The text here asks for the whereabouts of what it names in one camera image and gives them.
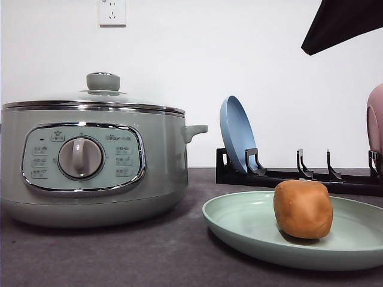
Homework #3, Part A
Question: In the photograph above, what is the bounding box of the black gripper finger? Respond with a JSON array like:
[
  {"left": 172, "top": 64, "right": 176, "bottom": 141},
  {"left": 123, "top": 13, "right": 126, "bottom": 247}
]
[{"left": 301, "top": 0, "right": 383, "bottom": 55}]

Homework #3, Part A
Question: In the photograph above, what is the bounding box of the brown potato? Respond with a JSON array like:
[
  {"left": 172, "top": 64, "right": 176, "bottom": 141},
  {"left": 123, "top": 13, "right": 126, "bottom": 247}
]
[{"left": 273, "top": 179, "right": 333, "bottom": 239}]

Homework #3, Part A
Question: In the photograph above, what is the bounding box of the green plate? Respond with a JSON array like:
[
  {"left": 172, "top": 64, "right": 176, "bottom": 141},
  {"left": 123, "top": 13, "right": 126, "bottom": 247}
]
[{"left": 202, "top": 191, "right": 383, "bottom": 271}]

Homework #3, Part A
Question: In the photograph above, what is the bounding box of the glass steamer lid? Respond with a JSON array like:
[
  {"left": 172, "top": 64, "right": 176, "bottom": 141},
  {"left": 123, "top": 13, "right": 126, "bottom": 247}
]
[{"left": 2, "top": 72, "right": 186, "bottom": 115}]

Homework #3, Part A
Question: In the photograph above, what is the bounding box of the pink plate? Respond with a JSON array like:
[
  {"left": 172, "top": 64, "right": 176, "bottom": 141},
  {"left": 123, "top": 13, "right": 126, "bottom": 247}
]
[{"left": 366, "top": 83, "right": 383, "bottom": 174}]

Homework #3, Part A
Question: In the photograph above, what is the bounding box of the blue plate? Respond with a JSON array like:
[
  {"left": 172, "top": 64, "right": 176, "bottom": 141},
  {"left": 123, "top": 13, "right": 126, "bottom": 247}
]
[{"left": 220, "top": 95, "right": 258, "bottom": 174}]

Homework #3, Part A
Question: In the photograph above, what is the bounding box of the black plate rack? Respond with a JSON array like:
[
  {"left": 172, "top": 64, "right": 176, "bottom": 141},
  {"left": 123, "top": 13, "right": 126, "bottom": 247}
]
[{"left": 215, "top": 148, "right": 383, "bottom": 196}]

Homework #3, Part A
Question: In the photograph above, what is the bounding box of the green electric steamer pot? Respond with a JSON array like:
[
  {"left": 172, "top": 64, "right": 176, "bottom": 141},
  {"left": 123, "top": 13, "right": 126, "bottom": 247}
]
[{"left": 1, "top": 100, "right": 209, "bottom": 228}]

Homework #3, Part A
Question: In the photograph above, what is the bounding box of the white wall socket left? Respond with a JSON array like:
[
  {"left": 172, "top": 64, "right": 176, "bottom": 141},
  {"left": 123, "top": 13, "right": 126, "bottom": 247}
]
[{"left": 99, "top": 0, "right": 127, "bottom": 28}]

